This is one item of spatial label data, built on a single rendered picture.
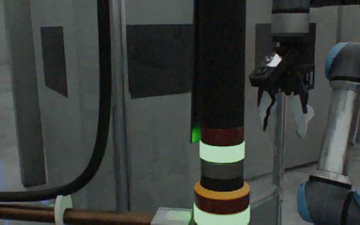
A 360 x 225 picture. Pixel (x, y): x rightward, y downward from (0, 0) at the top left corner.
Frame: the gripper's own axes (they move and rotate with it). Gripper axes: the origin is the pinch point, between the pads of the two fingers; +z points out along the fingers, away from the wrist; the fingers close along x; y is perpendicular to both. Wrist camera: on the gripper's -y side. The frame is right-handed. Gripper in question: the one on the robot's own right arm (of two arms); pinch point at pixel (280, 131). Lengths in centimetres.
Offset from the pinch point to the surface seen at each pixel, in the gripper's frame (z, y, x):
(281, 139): 27, 76, 45
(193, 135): -14, -51, -22
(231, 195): -10, -51, -27
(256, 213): 55, 59, 45
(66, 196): -8, -58, -14
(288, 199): 148, 268, 148
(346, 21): -27, 592, 238
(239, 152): -13, -50, -27
